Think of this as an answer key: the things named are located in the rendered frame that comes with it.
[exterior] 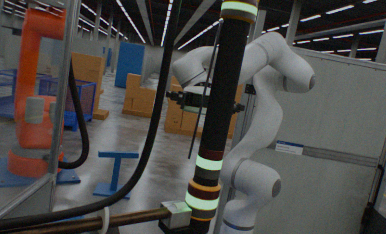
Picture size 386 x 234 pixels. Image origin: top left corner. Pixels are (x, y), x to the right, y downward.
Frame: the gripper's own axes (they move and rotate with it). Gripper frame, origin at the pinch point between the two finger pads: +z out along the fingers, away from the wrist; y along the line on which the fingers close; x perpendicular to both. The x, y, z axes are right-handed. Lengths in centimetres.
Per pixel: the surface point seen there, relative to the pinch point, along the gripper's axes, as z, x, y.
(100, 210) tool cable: 26.1, -10.7, 11.0
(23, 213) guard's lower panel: -79, -75, 70
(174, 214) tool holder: 22.7, -11.4, 2.9
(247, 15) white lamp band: 20.5, 13.3, -1.3
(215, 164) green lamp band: 20.0, -5.1, -1.2
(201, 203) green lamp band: 20.7, -10.4, -0.2
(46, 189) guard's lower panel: -101, -72, 70
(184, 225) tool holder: 21.6, -13.2, 1.4
